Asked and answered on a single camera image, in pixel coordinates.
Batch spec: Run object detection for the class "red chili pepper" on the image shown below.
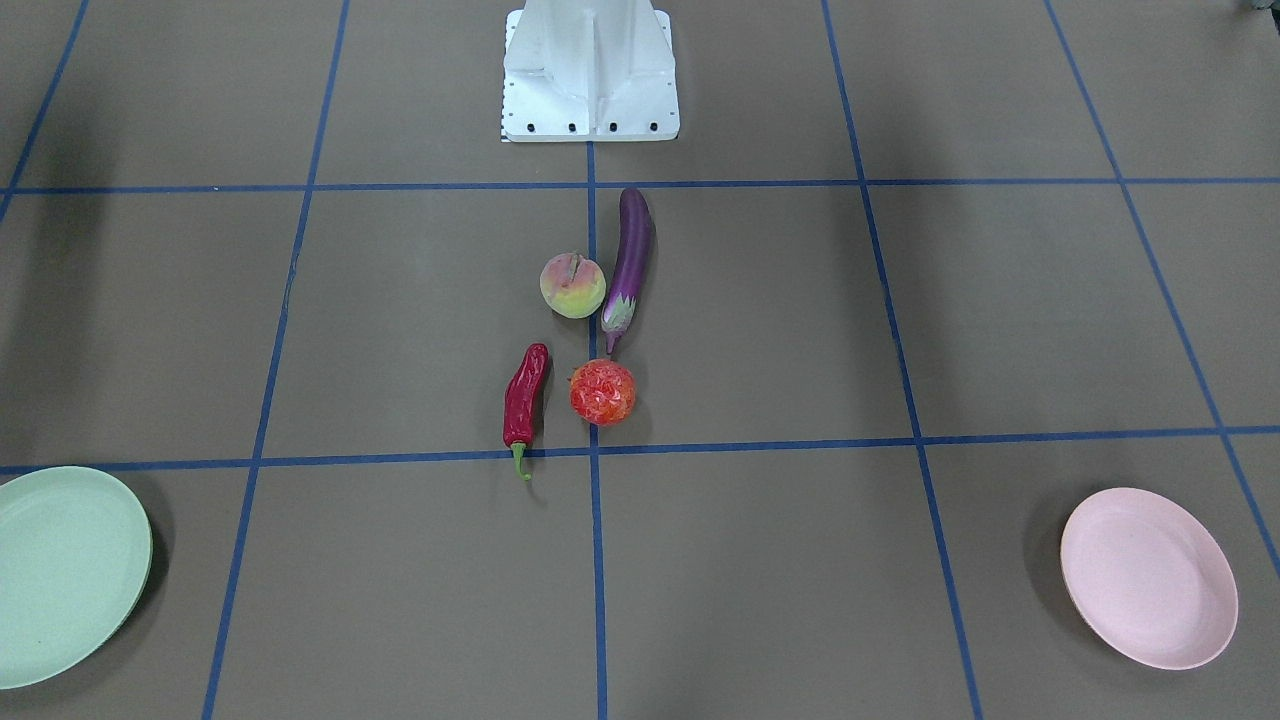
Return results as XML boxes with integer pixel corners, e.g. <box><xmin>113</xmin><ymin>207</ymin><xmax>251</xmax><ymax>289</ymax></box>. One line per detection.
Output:
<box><xmin>502</xmin><ymin>343</ymin><xmax>550</xmax><ymax>483</ymax></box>

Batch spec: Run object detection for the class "green plate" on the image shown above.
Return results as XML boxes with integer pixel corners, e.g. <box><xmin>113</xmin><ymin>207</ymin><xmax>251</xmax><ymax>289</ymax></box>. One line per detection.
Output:
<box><xmin>1</xmin><ymin>466</ymin><xmax>154</xmax><ymax>691</ymax></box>

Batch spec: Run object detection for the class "red round fruit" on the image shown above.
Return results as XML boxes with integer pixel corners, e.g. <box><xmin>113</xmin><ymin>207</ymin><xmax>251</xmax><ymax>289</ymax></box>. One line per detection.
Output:
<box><xmin>570</xmin><ymin>357</ymin><xmax>637</xmax><ymax>427</ymax></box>

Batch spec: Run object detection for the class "purple eggplant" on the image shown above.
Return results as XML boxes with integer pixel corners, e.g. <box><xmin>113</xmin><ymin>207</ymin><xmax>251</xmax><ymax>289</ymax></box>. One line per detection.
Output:
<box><xmin>600</xmin><ymin>187</ymin><xmax>654</xmax><ymax>355</ymax></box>

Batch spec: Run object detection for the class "brown table mat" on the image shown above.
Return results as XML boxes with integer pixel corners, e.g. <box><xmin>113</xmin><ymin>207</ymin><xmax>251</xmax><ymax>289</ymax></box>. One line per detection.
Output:
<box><xmin>3</xmin><ymin>1</ymin><xmax>1277</xmax><ymax>719</ymax></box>

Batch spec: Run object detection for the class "pink plate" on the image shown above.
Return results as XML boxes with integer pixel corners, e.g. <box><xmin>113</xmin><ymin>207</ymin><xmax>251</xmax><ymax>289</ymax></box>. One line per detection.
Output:
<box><xmin>1059</xmin><ymin>487</ymin><xmax>1240</xmax><ymax>671</ymax></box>

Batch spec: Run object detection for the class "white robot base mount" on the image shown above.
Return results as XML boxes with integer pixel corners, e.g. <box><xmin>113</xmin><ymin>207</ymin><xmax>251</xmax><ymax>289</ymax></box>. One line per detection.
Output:
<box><xmin>500</xmin><ymin>1</ymin><xmax>681</xmax><ymax>143</ymax></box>

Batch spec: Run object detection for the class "yellow pink peach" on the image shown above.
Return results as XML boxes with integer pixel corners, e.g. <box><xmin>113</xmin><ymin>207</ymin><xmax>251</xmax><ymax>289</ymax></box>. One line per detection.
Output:
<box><xmin>539</xmin><ymin>252</ymin><xmax>607</xmax><ymax>319</ymax></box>

